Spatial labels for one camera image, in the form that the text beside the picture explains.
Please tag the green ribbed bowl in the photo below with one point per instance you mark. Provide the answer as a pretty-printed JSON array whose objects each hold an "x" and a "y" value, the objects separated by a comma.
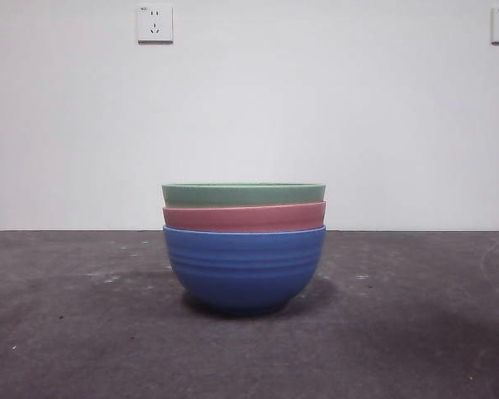
[{"x": 244, "y": 194}]

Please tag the red ribbed bowl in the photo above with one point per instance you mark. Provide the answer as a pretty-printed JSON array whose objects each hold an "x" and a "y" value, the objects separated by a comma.
[{"x": 244, "y": 218}]

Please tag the blue ribbed bowl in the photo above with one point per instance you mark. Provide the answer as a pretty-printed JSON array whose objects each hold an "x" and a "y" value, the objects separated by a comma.
[{"x": 245, "y": 270}]

